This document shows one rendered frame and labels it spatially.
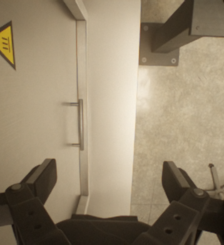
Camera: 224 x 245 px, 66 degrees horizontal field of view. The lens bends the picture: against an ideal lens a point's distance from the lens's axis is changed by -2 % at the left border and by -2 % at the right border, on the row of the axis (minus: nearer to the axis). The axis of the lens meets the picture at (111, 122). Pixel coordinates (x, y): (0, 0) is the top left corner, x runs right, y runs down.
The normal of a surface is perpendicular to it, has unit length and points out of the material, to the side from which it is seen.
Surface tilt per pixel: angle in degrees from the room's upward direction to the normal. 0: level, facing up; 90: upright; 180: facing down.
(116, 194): 0
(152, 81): 0
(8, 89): 90
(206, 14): 0
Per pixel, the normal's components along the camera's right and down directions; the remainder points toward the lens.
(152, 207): -0.03, 0.25
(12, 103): 1.00, 0.03
